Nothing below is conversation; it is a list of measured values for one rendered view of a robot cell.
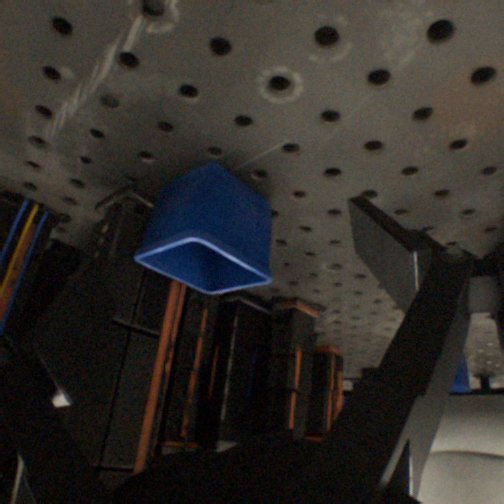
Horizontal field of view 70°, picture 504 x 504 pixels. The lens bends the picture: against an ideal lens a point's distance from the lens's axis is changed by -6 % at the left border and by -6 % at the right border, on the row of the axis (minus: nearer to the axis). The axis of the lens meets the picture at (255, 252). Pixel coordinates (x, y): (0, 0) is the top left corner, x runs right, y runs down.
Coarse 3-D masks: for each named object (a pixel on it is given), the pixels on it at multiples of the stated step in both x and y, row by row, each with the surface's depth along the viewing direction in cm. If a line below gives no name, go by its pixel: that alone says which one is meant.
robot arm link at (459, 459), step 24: (456, 408) 45; (480, 408) 43; (456, 432) 42; (480, 432) 40; (432, 456) 42; (456, 456) 40; (480, 456) 38; (432, 480) 40; (456, 480) 38; (480, 480) 37
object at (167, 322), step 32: (128, 192) 40; (96, 224) 43; (128, 224) 40; (96, 256) 40; (128, 256) 39; (128, 288) 38; (160, 288) 41; (128, 320) 38; (160, 320) 40; (128, 352) 37; (160, 352) 40; (96, 384) 34; (128, 384) 36; (64, 416) 31; (96, 416) 33; (128, 416) 35; (96, 448) 32; (128, 448) 35
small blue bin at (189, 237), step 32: (192, 192) 35; (224, 192) 35; (160, 224) 36; (192, 224) 32; (224, 224) 34; (256, 224) 38; (160, 256) 39; (192, 256) 42; (224, 256) 44; (256, 256) 37; (224, 288) 42
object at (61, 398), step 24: (96, 264) 19; (72, 288) 16; (96, 288) 18; (48, 312) 14; (72, 312) 15; (96, 312) 17; (48, 336) 13; (72, 336) 15; (96, 336) 17; (48, 360) 13; (72, 360) 14; (48, 384) 13; (72, 384) 14
